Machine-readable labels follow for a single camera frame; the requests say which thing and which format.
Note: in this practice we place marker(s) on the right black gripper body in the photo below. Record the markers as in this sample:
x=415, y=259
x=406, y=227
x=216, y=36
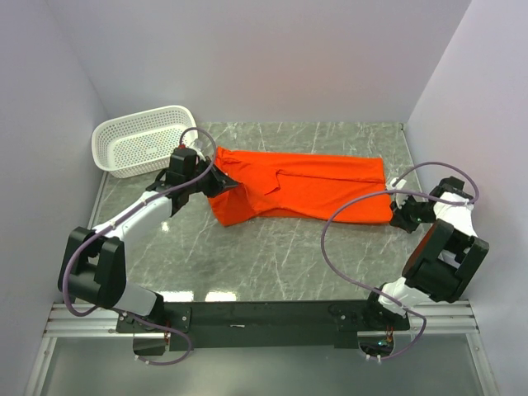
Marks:
x=418, y=212

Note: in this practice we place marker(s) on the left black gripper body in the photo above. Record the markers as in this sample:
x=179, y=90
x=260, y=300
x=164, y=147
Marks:
x=204, y=184

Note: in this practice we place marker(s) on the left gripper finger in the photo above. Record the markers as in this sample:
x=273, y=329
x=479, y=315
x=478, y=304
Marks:
x=216, y=173
x=216, y=187

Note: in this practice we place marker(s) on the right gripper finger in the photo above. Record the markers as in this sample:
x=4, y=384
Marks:
x=399, y=208
x=401, y=222

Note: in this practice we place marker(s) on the orange t-shirt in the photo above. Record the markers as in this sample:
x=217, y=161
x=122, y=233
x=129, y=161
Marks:
x=299, y=185

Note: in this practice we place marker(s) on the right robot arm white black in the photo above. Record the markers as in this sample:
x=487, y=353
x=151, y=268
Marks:
x=443, y=263

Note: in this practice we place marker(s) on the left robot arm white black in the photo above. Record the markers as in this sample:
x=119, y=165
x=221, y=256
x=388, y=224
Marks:
x=94, y=264

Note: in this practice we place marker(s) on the white perforated plastic basket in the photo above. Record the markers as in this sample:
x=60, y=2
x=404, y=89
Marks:
x=139, y=143

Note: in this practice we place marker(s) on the black base crossbar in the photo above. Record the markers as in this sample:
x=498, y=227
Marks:
x=226, y=324

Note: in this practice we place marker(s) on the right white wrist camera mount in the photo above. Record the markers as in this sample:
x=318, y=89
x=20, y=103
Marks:
x=397, y=189

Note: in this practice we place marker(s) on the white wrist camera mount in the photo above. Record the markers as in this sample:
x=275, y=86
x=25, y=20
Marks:
x=195, y=145
x=397, y=189

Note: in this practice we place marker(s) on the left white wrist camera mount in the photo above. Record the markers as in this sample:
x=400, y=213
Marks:
x=195, y=145

